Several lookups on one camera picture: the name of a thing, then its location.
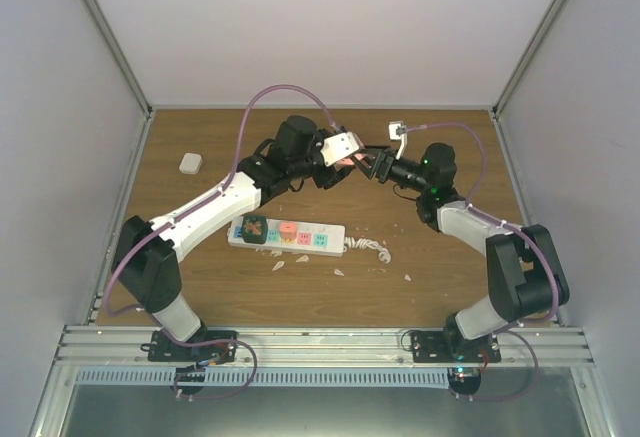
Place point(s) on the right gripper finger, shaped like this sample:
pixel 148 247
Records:
pixel 365 167
pixel 373 149

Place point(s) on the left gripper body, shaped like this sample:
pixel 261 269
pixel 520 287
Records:
pixel 329 180

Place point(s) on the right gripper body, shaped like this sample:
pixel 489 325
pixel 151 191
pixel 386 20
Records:
pixel 383 172

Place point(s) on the pink cube adapter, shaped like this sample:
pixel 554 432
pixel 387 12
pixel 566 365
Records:
pixel 348 162

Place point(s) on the white power strip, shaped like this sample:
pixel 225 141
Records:
pixel 312 238

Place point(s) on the white plug adapter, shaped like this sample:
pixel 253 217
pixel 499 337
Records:
pixel 190 164

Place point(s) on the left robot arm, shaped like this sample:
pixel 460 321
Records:
pixel 149 253

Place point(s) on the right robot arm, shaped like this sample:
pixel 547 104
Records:
pixel 525 278

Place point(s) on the green patterned plug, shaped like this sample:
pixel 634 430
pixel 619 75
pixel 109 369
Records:
pixel 254 229

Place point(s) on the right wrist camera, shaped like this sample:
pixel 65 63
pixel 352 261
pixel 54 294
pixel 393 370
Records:
pixel 398 131

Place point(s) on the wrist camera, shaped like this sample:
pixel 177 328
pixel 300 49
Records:
pixel 398 131
pixel 338 147

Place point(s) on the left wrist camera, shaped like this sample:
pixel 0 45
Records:
pixel 338 147

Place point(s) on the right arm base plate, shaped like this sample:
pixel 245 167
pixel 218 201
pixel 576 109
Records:
pixel 448 346

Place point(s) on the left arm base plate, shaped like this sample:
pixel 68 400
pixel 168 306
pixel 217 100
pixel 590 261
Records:
pixel 214 346

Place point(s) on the right aluminium frame post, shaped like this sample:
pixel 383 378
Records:
pixel 533 46

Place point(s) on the aluminium frame post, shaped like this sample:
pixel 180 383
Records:
pixel 107 34
pixel 533 46

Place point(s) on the aluminium front rail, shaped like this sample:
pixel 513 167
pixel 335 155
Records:
pixel 322 347

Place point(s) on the grey slotted cable duct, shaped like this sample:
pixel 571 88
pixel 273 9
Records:
pixel 267 377

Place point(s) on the left aluminium frame post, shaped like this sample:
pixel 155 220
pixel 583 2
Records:
pixel 107 34

